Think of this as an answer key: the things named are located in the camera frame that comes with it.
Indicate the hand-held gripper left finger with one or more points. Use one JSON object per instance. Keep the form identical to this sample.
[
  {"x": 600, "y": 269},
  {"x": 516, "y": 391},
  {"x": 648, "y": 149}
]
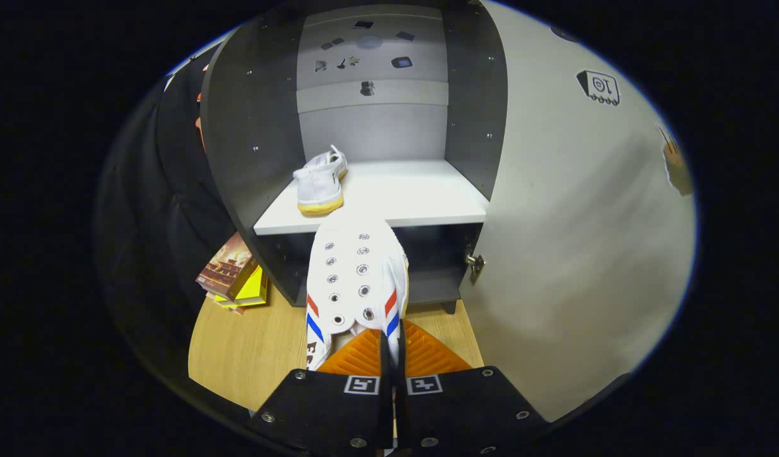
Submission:
[{"x": 326, "y": 406}]

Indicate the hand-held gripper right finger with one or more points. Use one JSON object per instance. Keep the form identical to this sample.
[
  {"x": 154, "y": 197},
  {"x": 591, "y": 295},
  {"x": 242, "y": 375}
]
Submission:
[{"x": 465, "y": 406}]

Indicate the white canvas shoe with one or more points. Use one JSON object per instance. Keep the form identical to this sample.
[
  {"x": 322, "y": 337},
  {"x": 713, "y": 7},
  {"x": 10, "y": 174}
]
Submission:
[
  {"x": 319, "y": 184},
  {"x": 348, "y": 279}
]

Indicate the beige shoe cabinet door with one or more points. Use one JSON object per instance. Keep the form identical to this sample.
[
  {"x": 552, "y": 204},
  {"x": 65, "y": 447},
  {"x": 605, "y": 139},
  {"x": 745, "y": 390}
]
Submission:
[{"x": 573, "y": 254}]

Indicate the yellow book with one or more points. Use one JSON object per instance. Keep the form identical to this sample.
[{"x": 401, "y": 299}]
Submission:
[{"x": 254, "y": 292}]

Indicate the brown book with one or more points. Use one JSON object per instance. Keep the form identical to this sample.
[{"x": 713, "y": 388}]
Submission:
[{"x": 227, "y": 270}]

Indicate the black backdrop cloth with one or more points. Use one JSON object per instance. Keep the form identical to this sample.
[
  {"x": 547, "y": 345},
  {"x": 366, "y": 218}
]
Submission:
[{"x": 148, "y": 209}]

